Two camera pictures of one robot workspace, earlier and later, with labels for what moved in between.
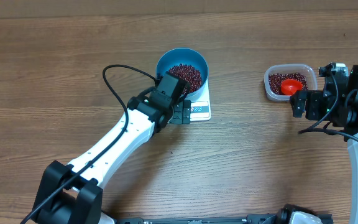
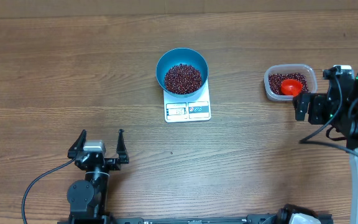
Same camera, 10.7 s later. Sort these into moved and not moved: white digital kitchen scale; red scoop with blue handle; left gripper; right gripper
Moved: left gripper
Not moved: red scoop with blue handle; right gripper; white digital kitchen scale
